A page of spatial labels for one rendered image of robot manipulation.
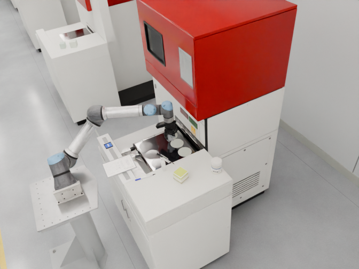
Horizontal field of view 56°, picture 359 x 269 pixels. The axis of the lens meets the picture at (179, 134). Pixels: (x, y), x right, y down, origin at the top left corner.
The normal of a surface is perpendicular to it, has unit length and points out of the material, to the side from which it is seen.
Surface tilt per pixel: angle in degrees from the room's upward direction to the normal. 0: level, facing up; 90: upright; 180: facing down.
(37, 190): 0
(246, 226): 0
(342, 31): 90
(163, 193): 0
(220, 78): 90
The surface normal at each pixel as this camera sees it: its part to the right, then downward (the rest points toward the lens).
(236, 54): 0.48, 0.55
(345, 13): -0.87, 0.36
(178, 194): -0.07, -0.75
